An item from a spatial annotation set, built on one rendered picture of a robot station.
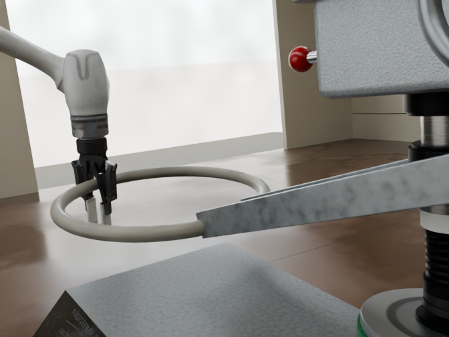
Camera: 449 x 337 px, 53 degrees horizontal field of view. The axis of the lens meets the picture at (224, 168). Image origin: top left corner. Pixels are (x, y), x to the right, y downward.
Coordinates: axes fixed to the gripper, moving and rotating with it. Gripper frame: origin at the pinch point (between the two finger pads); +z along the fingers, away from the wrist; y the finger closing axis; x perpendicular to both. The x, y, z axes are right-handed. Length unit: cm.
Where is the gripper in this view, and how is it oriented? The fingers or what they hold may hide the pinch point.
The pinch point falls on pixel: (98, 213)
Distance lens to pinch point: 122.4
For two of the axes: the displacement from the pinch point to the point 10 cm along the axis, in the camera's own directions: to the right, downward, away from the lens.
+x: 4.4, -2.3, 8.7
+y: 9.0, 0.9, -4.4
